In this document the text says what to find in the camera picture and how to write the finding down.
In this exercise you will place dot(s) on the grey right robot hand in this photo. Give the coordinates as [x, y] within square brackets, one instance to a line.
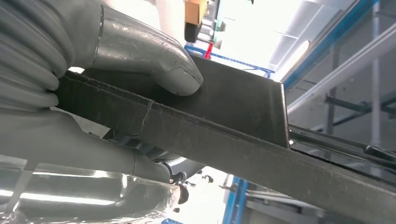
[77, 173]

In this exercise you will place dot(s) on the blue metal beam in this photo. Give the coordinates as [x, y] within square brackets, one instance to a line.
[235, 201]
[331, 37]

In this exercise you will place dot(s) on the small red object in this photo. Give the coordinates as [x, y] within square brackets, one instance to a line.
[208, 51]

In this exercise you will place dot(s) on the black hard case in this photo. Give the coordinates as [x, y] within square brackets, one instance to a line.
[191, 32]

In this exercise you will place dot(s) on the brown cardboard box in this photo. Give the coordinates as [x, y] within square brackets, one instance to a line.
[195, 12]

